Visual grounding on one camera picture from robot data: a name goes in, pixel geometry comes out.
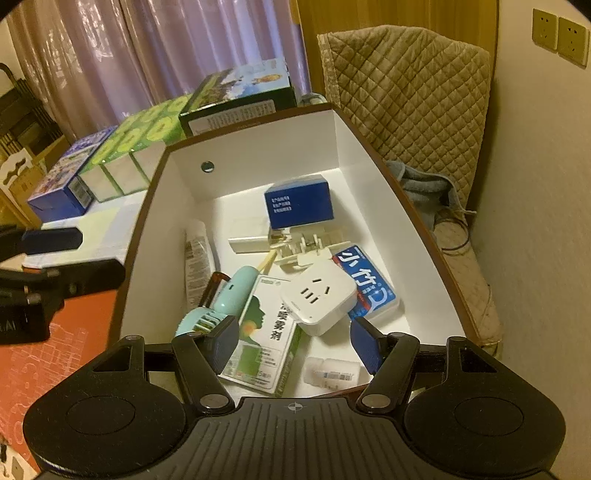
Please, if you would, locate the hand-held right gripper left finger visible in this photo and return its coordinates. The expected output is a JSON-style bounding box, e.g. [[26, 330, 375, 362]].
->
[[89, 316, 242, 412]]

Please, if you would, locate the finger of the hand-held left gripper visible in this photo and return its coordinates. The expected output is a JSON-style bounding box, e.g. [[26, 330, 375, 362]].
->
[[0, 257, 127, 302], [0, 225, 85, 260]]

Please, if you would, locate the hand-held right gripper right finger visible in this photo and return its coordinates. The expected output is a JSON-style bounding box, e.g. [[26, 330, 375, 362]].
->
[[348, 316, 498, 412]]

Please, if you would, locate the green white spray box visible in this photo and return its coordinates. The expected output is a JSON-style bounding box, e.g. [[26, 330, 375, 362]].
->
[[219, 274, 306, 398]]

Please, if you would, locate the small white bottle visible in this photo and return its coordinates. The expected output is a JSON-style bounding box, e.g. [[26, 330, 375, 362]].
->
[[302, 356, 363, 389]]

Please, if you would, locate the green mini fan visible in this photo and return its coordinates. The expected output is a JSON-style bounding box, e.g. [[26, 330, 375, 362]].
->
[[174, 265, 257, 338]]

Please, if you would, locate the amber translucent piece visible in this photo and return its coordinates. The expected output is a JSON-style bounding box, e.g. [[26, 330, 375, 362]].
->
[[202, 271, 232, 306]]

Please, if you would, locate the white power socket adapter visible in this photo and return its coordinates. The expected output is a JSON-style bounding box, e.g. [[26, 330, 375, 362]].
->
[[280, 260, 359, 337]]

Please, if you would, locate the blue tube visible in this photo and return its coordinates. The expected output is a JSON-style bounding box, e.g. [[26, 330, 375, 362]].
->
[[183, 218, 219, 311]]

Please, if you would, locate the white USB charger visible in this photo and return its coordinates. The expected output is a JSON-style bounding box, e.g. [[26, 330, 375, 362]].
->
[[228, 233, 284, 255]]

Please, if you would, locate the white hair clip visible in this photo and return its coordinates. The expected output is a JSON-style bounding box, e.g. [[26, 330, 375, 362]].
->
[[270, 228, 352, 273]]

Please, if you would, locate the brown cardboard box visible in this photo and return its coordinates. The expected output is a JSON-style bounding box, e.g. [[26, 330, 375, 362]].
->
[[106, 103, 479, 398]]

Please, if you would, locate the blue medicine box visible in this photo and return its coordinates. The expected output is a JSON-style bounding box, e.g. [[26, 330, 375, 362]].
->
[[263, 177, 334, 230]]

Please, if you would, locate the pale checked cloth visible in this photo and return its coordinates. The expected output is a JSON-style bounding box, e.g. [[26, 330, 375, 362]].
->
[[23, 189, 149, 271]]

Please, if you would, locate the blue printed carton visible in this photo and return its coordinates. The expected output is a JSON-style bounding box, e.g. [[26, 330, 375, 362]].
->
[[26, 125, 120, 220]]

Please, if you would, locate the red printed cardboard sheet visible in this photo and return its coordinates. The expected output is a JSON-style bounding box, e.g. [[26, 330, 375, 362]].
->
[[0, 288, 131, 463]]

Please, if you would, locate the plain cardboard box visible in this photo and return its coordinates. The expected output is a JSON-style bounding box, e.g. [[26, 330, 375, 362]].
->
[[0, 151, 48, 228]]

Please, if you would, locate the green tissue pack bundle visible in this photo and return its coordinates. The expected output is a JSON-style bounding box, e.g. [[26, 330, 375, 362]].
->
[[77, 94, 197, 204]]

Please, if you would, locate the black metal rack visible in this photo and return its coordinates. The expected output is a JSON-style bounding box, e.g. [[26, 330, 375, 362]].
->
[[0, 62, 66, 158]]

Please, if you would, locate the grey towel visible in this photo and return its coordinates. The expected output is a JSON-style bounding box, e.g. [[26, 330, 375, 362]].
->
[[385, 159, 477, 232]]

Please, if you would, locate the lilac curtain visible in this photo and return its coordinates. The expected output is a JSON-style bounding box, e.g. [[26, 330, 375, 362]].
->
[[0, 0, 311, 145]]

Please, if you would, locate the dark green carton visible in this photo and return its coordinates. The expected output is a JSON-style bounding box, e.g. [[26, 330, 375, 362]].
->
[[178, 57, 297, 137]]

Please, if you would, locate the beige quilted cover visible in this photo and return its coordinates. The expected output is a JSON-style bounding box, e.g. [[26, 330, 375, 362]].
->
[[317, 25, 493, 216]]

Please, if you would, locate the brown wooden door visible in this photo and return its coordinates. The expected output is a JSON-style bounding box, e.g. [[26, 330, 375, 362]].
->
[[295, 0, 500, 94]]

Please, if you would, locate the beige wall socket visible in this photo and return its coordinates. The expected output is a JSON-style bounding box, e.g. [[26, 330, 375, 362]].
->
[[530, 8, 558, 52], [557, 16, 590, 68]]

